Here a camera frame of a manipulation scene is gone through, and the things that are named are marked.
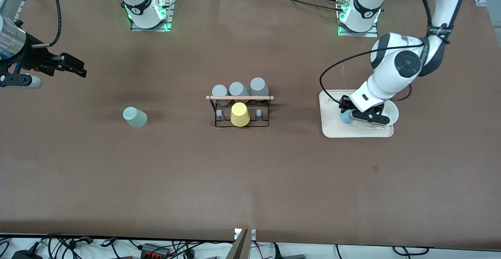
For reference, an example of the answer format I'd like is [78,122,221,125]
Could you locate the black cable on table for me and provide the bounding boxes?
[250,0,342,12]

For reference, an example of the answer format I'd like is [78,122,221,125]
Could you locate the black cup rack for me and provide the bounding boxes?
[206,95,274,129]

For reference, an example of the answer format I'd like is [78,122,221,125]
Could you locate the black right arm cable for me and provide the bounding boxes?
[31,0,62,48]

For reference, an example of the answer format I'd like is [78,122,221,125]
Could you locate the grey cup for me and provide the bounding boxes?
[250,77,270,101]
[212,84,230,106]
[229,81,251,103]

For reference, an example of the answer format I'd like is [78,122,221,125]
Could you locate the beige rabbit print tray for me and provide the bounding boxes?
[319,89,395,138]

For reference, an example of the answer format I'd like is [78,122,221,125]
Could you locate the white bowl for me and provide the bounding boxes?
[380,100,400,127]

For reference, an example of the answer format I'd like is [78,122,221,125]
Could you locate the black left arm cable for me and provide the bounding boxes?
[319,0,455,109]

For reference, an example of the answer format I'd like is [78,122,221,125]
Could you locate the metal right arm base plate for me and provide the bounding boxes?
[130,0,175,32]

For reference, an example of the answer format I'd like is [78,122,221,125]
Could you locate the grey box orange connectors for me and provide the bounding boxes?
[140,243,172,259]

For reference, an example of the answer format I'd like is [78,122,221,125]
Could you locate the grey camera mount pole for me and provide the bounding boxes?
[226,229,250,259]

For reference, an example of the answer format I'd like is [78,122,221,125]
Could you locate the black power adapter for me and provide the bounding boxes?
[11,249,43,259]

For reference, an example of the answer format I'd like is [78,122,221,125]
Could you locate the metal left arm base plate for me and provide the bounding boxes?
[337,23,379,38]

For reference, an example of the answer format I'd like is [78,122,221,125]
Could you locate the white mount bracket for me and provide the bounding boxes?
[234,228,257,241]

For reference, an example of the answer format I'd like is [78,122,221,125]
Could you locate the yellow cup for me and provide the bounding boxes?
[230,102,251,128]

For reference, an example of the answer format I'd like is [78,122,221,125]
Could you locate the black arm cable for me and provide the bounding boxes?
[319,0,455,109]
[31,0,62,48]

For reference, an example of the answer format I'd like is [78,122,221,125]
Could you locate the pale green cup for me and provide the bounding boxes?
[123,106,148,129]

